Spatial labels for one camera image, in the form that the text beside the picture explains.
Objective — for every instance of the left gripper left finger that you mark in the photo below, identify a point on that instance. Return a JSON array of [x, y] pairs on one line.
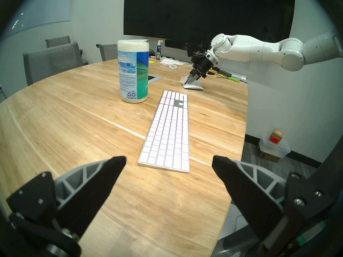
[[88, 189]]

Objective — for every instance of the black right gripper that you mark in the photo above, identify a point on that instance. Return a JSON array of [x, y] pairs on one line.
[[203, 65]]

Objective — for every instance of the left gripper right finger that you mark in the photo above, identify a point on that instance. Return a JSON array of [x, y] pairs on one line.
[[249, 195]]

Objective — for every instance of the white computer mouse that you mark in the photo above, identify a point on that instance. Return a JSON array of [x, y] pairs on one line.
[[195, 86]]

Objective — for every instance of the white disinfecting wipe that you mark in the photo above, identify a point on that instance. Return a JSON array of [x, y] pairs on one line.
[[183, 80]]

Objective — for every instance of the white slim keyboard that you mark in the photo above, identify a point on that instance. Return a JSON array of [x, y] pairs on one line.
[[168, 130]]

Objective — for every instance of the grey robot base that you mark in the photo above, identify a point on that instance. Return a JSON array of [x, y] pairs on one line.
[[235, 232]]

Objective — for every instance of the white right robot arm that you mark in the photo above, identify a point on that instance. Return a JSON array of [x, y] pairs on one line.
[[268, 49]]

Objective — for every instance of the disinfecting wipes canister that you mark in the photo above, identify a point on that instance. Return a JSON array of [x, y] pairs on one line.
[[132, 71]]

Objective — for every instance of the crumpled white tissue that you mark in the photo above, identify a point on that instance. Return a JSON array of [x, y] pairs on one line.
[[168, 61]]

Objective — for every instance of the small black box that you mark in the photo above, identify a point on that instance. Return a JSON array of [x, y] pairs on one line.
[[224, 72]]

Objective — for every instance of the silver table power outlet box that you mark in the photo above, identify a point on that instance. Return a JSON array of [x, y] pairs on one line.
[[154, 79]]

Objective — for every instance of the whiteboard cleaner spray bottle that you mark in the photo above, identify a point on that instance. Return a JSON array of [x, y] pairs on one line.
[[159, 51]]

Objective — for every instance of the flat brown cardboard box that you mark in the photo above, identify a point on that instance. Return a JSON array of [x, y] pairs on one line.
[[268, 156]]

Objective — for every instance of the blue pen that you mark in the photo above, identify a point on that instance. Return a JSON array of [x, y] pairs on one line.
[[239, 79]]

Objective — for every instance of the clear plastic storage bin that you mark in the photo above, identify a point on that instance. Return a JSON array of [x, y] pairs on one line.
[[274, 149]]

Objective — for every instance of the small cardboard box red label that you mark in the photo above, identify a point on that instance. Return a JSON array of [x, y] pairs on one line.
[[276, 136]]

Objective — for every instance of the low grey mesh chair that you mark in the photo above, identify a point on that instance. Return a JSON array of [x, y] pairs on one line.
[[108, 52]]

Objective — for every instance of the wide grey mesh chair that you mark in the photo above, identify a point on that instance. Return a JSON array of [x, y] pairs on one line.
[[52, 62]]

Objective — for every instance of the grey office chair with armrests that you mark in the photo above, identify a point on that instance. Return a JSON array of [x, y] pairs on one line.
[[57, 41]]

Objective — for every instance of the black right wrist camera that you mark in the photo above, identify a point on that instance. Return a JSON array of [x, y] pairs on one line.
[[197, 58]]

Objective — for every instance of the large black wall screen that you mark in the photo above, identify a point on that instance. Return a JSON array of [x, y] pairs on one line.
[[209, 15]]

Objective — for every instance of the large wall glass board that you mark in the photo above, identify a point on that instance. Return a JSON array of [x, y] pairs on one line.
[[34, 10]]

